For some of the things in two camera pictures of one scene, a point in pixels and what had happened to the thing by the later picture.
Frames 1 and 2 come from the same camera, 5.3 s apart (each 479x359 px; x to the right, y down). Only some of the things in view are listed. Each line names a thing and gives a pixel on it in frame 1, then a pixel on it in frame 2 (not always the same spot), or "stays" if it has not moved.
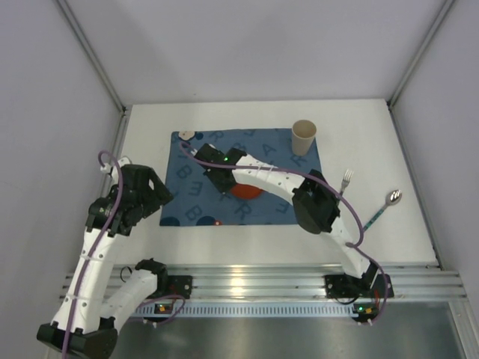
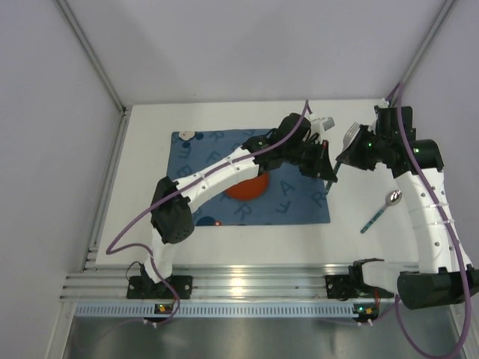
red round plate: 245,192 stays
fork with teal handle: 346,181 → 347,140
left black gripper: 150,187 → 314,160
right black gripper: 215,176 → 359,150
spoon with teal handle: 393,197 stays
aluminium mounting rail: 415,280 stays
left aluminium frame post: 92,56 stays
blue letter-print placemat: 197,201 stays
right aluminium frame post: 426,44 stays
